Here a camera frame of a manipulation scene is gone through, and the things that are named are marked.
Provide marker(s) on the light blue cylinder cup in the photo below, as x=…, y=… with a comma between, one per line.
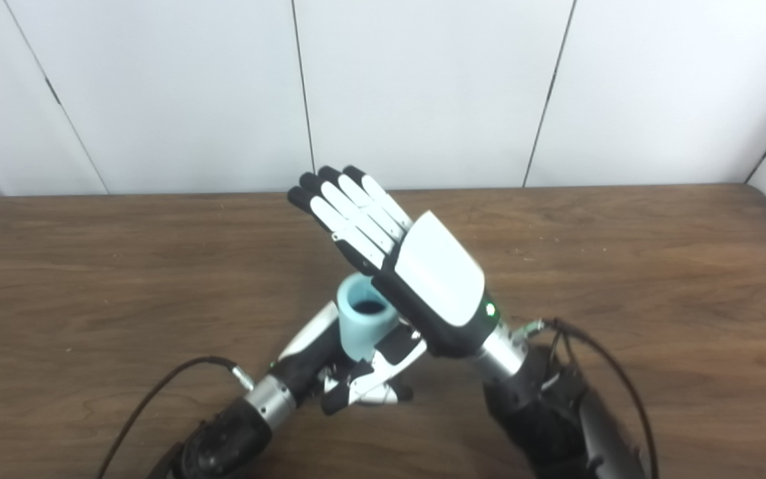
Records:
x=363, y=332

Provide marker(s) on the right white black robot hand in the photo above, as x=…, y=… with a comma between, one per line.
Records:
x=436, y=279

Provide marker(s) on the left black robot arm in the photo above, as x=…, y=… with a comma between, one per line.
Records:
x=230, y=439

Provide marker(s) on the black nozzle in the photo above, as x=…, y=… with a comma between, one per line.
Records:
x=368, y=307

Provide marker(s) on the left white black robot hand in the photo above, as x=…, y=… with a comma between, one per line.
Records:
x=310, y=352

